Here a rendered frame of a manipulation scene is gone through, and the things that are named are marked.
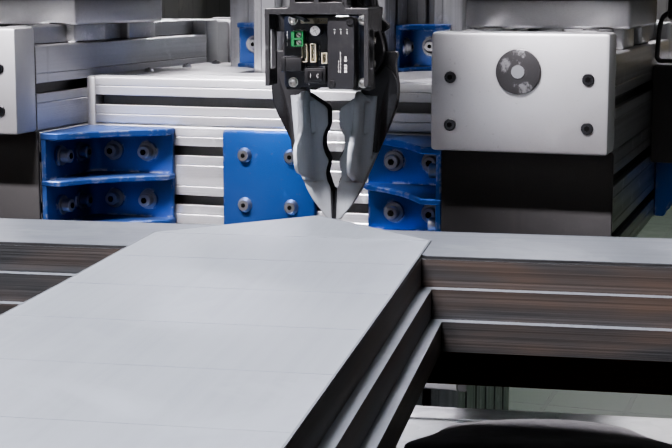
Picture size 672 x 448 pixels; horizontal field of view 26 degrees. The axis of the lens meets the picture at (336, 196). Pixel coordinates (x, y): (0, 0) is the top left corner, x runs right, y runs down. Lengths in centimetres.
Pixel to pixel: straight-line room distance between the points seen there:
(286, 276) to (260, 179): 50
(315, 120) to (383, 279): 27
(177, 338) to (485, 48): 50
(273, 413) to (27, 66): 76
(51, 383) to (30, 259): 34
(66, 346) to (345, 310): 14
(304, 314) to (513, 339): 18
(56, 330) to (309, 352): 12
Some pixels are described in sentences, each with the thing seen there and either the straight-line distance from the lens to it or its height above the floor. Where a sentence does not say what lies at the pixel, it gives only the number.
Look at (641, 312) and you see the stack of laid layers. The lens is 85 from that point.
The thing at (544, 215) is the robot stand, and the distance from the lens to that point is 114.
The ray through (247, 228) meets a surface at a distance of 96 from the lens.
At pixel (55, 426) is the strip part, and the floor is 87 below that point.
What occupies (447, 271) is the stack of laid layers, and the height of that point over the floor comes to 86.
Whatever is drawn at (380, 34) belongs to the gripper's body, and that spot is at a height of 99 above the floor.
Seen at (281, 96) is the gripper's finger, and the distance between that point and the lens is 104.
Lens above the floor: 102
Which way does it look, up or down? 8 degrees down
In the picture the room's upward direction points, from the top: straight up
